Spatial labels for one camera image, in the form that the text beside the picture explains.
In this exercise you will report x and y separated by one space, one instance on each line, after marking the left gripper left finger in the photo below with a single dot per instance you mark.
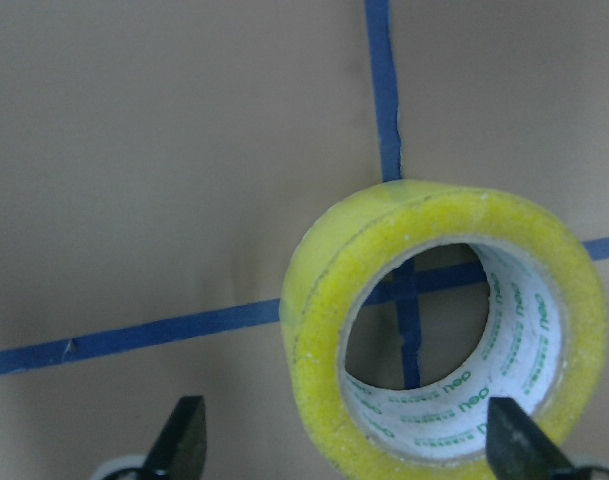
179 451

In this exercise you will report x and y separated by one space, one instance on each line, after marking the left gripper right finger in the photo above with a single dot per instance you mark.
516 448

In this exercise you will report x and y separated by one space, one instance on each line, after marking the yellow packing tape roll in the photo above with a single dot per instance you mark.
541 338

